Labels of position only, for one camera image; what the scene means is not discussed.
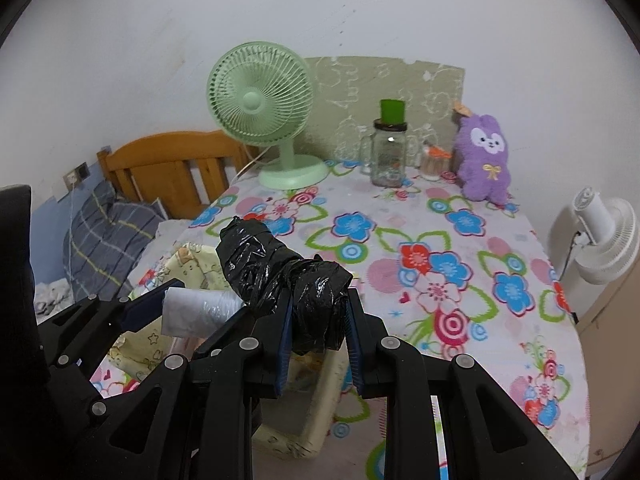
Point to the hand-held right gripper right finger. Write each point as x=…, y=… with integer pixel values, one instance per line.
x=354, y=345

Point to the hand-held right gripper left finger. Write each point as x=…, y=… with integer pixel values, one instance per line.
x=284, y=345

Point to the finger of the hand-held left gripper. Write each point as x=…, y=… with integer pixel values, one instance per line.
x=142, y=307
x=225, y=334

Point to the white plastic bag roll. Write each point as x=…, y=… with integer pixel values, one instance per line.
x=200, y=315

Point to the yellow cartoon storage box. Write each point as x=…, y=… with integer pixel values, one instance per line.
x=320, y=395

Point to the grey plaid pillow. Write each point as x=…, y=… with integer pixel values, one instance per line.
x=105, y=240

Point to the white bedding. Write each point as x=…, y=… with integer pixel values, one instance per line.
x=167, y=234

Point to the crumpled white cloth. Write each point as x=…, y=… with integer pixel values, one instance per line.
x=50, y=297

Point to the floral tablecloth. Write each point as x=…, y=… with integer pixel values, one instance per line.
x=400, y=230

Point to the wooden bed headboard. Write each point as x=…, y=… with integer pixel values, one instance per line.
x=165, y=170

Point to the glass jar with green lid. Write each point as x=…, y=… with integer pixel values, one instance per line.
x=389, y=155

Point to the toothpick jar with orange lid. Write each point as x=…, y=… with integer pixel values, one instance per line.
x=431, y=165

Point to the purple plush bunny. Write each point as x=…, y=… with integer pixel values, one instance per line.
x=482, y=155

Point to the green desk fan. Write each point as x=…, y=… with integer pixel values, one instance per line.
x=252, y=100

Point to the green patterned board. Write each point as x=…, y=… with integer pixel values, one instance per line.
x=360, y=90

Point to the beige door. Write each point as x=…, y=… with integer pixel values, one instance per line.
x=610, y=360

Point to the white standing fan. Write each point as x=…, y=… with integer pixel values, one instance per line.
x=605, y=240

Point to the wall socket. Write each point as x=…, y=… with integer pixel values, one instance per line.
x=76, y=174

